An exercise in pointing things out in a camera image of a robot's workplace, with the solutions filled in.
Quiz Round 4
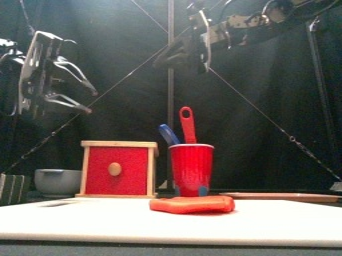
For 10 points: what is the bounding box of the grey bowl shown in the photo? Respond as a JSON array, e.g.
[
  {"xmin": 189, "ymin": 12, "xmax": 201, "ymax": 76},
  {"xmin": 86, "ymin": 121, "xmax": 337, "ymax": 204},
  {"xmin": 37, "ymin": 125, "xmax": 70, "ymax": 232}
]
[{"xmin": 34, "ymin": 168, "xmax": 85, "ymax": 198}]

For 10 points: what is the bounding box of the red drawer with wooden knob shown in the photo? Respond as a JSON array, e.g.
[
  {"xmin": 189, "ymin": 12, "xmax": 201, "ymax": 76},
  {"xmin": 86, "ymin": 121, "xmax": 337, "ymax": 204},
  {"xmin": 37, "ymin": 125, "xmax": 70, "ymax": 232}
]
[{"xmin": 85, "ymin": 146, "xmax": 152, "ymax": 196}]

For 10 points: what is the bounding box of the red plastic utensil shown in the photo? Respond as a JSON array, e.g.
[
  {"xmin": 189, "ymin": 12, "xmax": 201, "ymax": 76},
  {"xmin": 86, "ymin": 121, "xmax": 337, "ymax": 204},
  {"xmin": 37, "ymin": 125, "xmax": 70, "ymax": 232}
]
[{"xmin": 178, "ymin": 106, "xmax": 200, "ymax": 145}]

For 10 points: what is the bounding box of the blue plastic utensil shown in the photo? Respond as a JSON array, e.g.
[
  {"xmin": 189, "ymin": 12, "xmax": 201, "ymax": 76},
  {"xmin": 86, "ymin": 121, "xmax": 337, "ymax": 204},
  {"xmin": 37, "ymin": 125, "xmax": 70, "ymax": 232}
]
[{"xmin": 158, "ymin": 123, "xmax": 182, "ymax": 146}]

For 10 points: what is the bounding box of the green striped toy block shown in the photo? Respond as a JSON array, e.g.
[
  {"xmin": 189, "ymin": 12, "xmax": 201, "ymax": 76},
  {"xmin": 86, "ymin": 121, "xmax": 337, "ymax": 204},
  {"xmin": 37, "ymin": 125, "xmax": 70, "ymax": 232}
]
[{"xmin": 0, "ymin": 172, "xmax": 33, "ymax": 207}]

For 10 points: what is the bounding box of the red plastic cup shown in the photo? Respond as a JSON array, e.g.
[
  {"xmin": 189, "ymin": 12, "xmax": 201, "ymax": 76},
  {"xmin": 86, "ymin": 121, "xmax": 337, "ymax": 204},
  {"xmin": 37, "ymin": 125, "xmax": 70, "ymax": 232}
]
[{"xmin": 169, "ymin": 143, "xmax": 216, "ymax": 198}]

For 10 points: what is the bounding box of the white cutting board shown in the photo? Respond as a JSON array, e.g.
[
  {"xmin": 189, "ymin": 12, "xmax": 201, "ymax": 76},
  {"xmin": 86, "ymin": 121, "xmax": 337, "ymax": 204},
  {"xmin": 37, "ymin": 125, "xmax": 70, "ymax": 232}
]
[{"xmin": 0, "ymin": 196, "xmax": 342, "ymax": 249}]

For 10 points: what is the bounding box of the diagonal frame cable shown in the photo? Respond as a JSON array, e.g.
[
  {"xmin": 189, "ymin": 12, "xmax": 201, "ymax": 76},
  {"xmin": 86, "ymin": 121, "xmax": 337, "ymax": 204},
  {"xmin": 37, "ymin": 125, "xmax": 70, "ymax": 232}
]
[
  {"xmin": 2, "ymin": 19, "xmax": 212, "ymax": 174},
  {"xmin": 129, "ymin": 0, "xmax": 342, "ymax": 183}
]

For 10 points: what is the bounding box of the vertical metal frame pole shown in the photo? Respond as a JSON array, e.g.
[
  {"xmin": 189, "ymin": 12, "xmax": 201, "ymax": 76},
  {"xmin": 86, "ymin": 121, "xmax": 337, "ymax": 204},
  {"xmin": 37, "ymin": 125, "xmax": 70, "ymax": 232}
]
[{"xmin": 166, "ymin": 0, "xmax": 177, "ymax": 192}]

